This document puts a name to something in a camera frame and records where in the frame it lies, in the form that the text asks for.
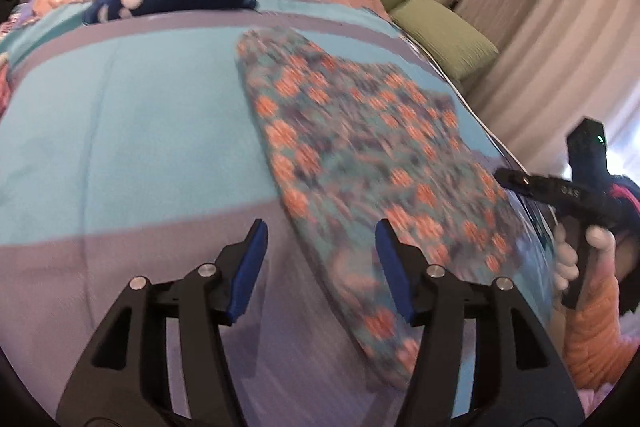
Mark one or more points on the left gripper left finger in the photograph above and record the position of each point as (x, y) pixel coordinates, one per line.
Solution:
(122, 377)

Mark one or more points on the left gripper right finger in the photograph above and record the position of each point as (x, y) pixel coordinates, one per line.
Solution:
(484, 358)

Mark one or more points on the floral teal orange garment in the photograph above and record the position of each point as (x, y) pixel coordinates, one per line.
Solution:
(353, 143)

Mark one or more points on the orange sleeve forearm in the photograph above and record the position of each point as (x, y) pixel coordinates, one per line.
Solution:
(595, 350)

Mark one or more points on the pink folded clothes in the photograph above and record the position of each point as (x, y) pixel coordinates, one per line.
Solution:
(5, 88)

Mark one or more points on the right hand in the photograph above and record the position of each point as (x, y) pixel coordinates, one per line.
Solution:
(601, 241)

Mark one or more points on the near green cushion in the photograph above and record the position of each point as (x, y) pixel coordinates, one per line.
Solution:
(458, 48)

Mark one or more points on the grey striped curtain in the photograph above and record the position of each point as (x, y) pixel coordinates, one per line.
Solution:
(559, 62)

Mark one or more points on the blue and grey bedspread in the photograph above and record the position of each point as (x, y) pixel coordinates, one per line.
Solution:
(129, 149)

